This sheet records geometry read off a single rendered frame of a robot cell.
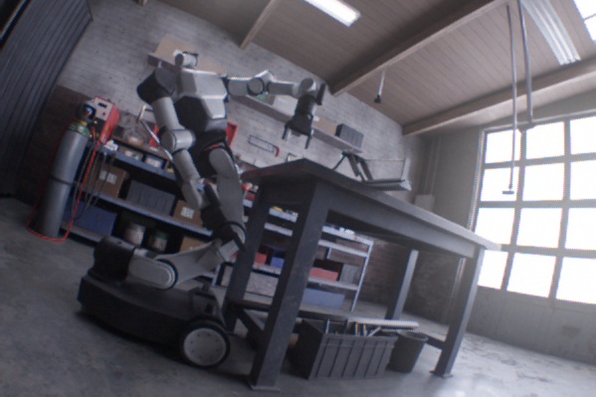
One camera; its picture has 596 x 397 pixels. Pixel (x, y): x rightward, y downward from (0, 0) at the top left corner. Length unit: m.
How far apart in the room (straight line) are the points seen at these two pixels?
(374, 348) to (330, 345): 0.28
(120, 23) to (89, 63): 0.60
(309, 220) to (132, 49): 3.13
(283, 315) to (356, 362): 0.58
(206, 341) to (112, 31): 3.44
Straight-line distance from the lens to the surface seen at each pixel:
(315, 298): 3.35
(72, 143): 2.55
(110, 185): 2.73
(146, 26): 3.97
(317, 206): 1.16
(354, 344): 1.55
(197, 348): 1.28
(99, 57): 3.83
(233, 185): 1.37
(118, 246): 1.43
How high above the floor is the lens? 0.60
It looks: 12 degrees up
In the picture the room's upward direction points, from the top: 17 degrees clockwise
